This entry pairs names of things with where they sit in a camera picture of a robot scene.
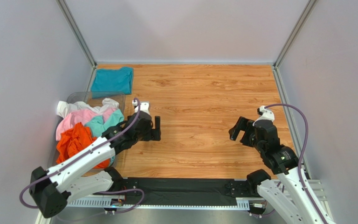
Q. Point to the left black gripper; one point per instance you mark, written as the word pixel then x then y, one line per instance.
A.
pixel 154 134

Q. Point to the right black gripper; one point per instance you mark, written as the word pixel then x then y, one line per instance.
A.
pixel 247 132

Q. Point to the teal t shirt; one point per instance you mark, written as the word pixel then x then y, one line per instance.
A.
pixel 113 80

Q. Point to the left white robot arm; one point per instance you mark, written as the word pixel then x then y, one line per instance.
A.
pixel 73 174

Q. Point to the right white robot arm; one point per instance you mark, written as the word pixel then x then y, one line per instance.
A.
pixel 284 174

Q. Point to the mint green t shirt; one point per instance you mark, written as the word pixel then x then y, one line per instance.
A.
pixel 95 125

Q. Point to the clear plastic bin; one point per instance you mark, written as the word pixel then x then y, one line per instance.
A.
pixel 93 99

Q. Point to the orange t shirt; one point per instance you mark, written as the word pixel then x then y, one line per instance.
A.
pixel 75 140

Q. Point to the pink t shirt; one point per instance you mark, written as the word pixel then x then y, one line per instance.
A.
pixel 69 122

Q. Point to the white t shirt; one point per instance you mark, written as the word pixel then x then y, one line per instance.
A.
pixel 108 105

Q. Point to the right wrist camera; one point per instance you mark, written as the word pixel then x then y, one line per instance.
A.
pixel 264 114

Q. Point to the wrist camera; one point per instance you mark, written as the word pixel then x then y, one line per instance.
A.
pixel 143 106
pixel 264 114

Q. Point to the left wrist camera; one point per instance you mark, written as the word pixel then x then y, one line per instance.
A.
pixel 143 106

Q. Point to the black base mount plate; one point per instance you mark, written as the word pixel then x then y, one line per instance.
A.
pixel 188 191

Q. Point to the aluminium front frame rail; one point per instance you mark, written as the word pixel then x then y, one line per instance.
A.
pixel 51 197

